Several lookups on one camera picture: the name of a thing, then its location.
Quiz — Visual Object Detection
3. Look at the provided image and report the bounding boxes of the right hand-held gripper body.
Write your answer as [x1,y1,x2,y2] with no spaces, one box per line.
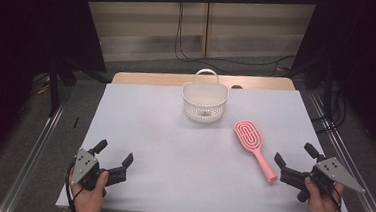
[278,153,369,208]

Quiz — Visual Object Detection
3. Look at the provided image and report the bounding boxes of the black floor cables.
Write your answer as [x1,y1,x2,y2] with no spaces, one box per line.
[309,89,349,137]

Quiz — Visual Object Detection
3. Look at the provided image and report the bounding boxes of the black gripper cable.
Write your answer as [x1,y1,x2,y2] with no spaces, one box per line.
[322,186,346,212]
[62,164,84,212]

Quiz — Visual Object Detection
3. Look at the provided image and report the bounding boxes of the white table cover sheet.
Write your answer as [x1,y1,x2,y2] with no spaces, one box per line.
[55,73,362,212]

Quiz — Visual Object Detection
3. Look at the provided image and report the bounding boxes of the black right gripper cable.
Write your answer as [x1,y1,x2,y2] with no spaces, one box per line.
[322,186,346,212]

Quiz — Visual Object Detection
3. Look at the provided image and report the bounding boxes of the white perforated plastic basket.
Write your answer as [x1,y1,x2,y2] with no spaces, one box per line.
[179,67,232,126]

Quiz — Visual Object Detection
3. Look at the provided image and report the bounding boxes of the black metal stand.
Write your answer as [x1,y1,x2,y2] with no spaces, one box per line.
[45,55,79,119]

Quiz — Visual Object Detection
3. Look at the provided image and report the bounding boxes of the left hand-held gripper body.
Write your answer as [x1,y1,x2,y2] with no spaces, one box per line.
[69,147,130,194]

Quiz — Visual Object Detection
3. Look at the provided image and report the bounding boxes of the black wall cables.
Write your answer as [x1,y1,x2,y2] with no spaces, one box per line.
[171,1,301,80]

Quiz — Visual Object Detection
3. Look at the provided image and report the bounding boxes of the black curtain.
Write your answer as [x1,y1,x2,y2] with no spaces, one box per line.
[284,0,376,167]
[0,0,113,188]

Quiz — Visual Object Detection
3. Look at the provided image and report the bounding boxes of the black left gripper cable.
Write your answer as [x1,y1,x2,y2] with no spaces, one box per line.
[62,164,84,212]

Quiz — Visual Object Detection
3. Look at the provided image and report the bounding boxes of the pink hairbrush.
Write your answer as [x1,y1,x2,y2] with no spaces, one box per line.
[229,118,283,185]

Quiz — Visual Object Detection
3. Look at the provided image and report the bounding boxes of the person's left hand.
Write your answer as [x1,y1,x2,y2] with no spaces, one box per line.
[65,168,109,212]

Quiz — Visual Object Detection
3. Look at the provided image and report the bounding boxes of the metal floor rail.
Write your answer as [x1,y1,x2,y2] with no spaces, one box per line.
[301,91,376,212]
[0,95,68,212]

